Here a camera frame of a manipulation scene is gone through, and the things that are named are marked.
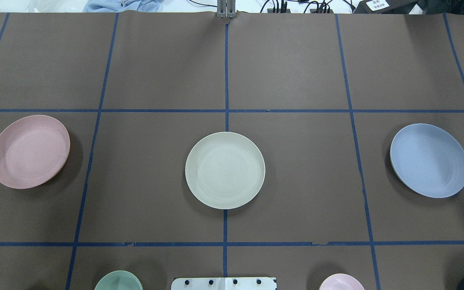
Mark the blue plate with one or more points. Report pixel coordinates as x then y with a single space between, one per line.
428 160

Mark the pink plate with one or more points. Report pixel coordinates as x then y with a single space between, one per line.
33 150

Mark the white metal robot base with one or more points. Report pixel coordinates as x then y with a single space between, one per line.
225 283

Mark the cream plate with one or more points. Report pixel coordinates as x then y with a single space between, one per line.
225 170

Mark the pink bowl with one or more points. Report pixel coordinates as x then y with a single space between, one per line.
341 281

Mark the green bowl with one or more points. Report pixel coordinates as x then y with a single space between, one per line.
119 280

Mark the light blue cloth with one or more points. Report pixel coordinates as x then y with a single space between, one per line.
116 6

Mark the black box with label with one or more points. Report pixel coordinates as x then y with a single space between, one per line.
385 6

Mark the grey metal clamp bracket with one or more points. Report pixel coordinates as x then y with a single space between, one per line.
226 9

